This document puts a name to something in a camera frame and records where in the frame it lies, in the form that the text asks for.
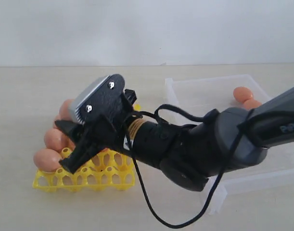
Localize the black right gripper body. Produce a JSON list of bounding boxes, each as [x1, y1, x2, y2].
[[69, 89, 142, 159]]

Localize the brown egg cluster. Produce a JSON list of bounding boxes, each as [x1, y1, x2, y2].
[[52, 114, 62, 129]]

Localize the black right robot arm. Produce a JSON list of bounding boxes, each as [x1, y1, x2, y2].
[[55, 84, 294, 192]]

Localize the yellow plastic egg tray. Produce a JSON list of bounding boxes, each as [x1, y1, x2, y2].
[[33, 142, 135, 192]]

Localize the clear plastic bin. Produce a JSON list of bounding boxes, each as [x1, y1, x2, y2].
[[165, 74, 294, 215]]

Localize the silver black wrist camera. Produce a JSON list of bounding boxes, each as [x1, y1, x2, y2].
[[68, 74, 125, 124]]

